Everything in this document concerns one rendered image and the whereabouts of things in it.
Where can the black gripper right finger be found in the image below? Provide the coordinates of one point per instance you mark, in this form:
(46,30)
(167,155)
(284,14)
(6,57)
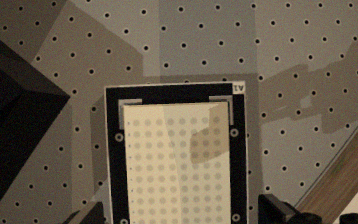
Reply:
(271,211)

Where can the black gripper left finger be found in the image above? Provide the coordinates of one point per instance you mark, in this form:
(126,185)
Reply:
(91,213)

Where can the black thermal cycler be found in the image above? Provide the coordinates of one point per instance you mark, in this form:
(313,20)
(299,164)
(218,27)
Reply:
(29,103)

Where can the beige pcr plate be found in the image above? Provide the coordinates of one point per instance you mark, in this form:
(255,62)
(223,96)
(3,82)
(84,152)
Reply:
(178,165)

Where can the grey flat base plate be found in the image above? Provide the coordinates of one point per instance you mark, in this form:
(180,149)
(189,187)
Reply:
(299,60)

